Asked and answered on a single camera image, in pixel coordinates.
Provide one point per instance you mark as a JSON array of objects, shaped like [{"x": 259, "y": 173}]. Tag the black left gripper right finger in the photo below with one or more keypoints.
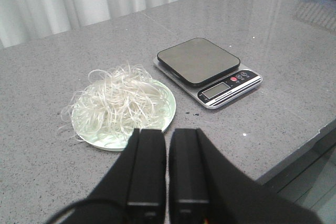
[{"x": 205, "y": 187}]

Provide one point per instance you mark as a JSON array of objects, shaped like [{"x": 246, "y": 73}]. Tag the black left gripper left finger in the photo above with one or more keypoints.
[{"x": 136, "y": 181}]

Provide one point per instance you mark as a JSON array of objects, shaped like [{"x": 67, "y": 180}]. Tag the white vermicelli noodle bundle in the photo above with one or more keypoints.
[{"x": 112, "y": 80}]

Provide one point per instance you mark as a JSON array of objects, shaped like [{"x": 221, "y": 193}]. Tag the silver black kitchen scale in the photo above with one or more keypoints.
[{"x": 211, "y": 75}]

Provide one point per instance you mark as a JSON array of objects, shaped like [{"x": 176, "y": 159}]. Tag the pale green round plate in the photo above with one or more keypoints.
[{"x": 108, "y": 122}]

